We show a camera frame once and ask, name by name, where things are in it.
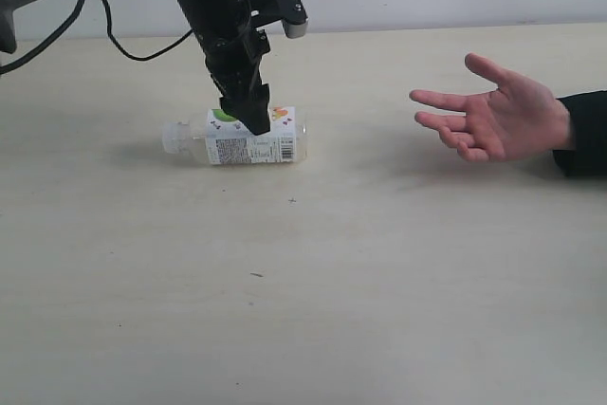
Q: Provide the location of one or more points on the person's open bare hand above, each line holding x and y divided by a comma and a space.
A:
518, 119

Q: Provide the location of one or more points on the square bottle white fruit label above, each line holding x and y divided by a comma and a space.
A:
215, 138

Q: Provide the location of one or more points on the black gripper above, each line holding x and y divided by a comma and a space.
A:
233, 57

